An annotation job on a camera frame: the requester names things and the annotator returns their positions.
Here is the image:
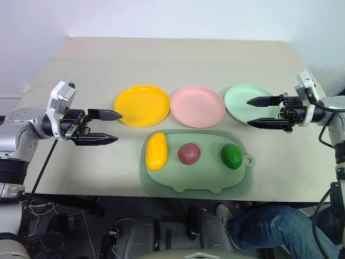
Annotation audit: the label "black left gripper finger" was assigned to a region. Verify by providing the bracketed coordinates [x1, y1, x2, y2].
[74, 132, 120, 147]
[87, 108, 125, 121]

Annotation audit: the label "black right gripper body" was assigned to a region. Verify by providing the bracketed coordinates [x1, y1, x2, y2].
[277, 94, 307, 133]

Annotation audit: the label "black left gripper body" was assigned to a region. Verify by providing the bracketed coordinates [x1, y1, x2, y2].
[60, 108, 92, 141]

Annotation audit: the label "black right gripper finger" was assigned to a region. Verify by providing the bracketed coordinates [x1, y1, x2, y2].
[246, 95, 282, 108]
[246, 118, 292, 132]

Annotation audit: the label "light green plastic plate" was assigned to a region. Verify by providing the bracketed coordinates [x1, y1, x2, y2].
[224, 85, 281, 127]

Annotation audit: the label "yellow plastic plate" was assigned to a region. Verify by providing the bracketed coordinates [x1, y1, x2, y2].
[114, 85, 171, 128]

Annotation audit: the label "pink plastic plate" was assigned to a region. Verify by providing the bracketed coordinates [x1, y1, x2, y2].
[170, 86, 226, 129]

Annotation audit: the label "reddish purple round fruit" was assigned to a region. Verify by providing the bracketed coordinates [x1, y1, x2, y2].
[177, 142, 202, 166]

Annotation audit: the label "green avocado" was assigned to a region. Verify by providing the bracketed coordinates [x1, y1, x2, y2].
[220, 143, 243, 171]

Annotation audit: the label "yellow mango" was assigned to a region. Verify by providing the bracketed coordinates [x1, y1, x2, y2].
[145, 132, 170, 172]

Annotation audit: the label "dark green silicone mat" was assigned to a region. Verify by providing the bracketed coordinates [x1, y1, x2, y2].
[139, 129, 256, 196]

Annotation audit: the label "light green pig-shaped board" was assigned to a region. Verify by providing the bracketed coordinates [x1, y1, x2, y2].
[146, 133, 257, 194]

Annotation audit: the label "grey shoe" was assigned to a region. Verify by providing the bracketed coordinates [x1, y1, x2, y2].
[215, 203, 234, 227]

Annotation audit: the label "person's leg in blue jeans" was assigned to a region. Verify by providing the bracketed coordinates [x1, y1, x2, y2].
[227, 205, 341, 259]

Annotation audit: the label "dark rounded robot leg shape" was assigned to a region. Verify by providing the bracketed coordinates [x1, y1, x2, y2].
[199, 212, 236, 252]
[130, 215, 163, 256]

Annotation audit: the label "grey robot torso edge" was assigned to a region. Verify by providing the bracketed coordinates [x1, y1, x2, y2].
[139, 248, 260, 259]

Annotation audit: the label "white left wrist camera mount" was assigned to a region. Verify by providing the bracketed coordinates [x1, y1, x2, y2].
[45, 80, 77, 141]

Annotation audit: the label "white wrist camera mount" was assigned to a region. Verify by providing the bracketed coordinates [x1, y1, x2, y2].
[45, 80, 77, 141]
[293, 70, 321, 127]

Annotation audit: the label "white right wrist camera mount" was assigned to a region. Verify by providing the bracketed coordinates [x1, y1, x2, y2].
[293, 70, 321, 127]

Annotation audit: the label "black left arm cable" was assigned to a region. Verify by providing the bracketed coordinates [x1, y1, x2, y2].
[28, 138, 58, 199]

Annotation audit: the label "black table frame bar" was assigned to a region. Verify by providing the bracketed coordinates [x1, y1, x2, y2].
[25, 196, 106, 217]

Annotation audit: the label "white wires on floor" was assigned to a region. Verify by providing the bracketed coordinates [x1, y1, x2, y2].
[25, 201, 96, 259]

